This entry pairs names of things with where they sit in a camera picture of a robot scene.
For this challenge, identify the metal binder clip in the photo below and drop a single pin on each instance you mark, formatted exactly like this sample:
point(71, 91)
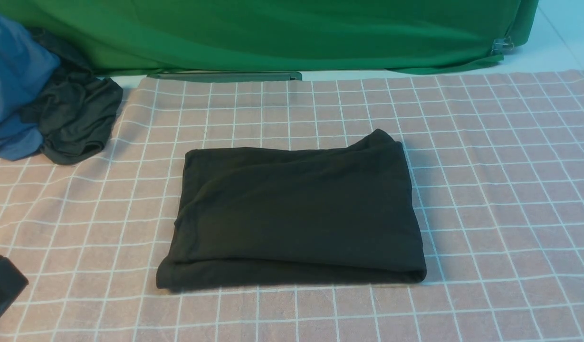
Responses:
point(502, 46)

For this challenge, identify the green metal bar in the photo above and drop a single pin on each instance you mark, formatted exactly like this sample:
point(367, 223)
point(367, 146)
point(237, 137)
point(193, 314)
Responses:
point(227, 77)

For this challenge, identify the pink checkered tablecloth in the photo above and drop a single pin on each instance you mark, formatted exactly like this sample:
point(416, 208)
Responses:
point(497, 163)

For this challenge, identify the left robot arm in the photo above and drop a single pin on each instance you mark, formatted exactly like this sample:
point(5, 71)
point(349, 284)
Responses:
point(12, 283)

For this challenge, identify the blue garment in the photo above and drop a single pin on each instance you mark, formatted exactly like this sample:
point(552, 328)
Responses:
point(25, 67)

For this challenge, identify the dark gray crumpled garment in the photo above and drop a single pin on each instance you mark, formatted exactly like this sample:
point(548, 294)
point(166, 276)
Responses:
point(75, 111)

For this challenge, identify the green backdrop cloth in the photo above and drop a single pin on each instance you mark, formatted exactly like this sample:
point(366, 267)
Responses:
point(417, 37)

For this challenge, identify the gray long-sleeved shirt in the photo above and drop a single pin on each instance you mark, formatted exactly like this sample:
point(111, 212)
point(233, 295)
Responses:
point(250, 216)

